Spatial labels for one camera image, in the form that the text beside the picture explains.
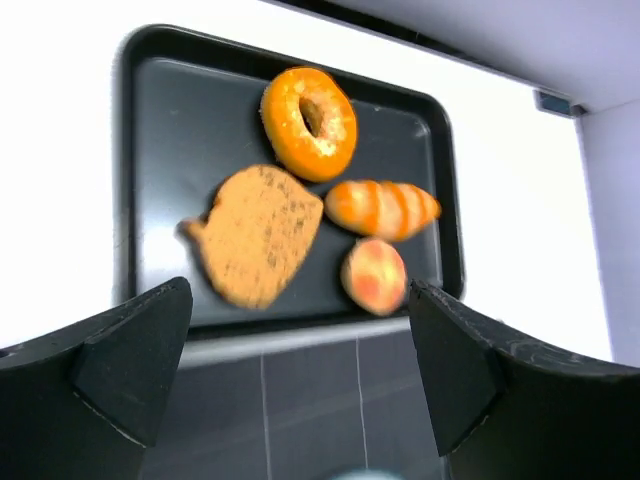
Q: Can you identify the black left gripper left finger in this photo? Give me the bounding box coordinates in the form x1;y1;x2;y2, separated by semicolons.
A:
1;277;193;479

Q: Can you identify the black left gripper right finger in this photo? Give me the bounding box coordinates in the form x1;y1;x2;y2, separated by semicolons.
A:
409;281;639;479

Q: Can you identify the orange glazed donut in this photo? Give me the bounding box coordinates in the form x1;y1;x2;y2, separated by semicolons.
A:
260;67;358;183

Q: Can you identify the striped long bread roll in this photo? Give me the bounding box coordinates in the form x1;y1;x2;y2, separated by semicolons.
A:
324;180;441;242

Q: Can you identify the brown bread slice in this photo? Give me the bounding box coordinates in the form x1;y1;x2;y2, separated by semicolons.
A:
181;164;324;309

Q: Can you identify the dark checked placemat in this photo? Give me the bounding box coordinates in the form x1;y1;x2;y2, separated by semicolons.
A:
141;331;449;479

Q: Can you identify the small round bun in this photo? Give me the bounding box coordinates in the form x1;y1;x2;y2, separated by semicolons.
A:
340;237;408;316

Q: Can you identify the black baking tray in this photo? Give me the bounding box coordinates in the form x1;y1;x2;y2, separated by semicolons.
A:
114;24;465;337

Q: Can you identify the blue table label sticker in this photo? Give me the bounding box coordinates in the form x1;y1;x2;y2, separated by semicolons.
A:
534;89;588;118

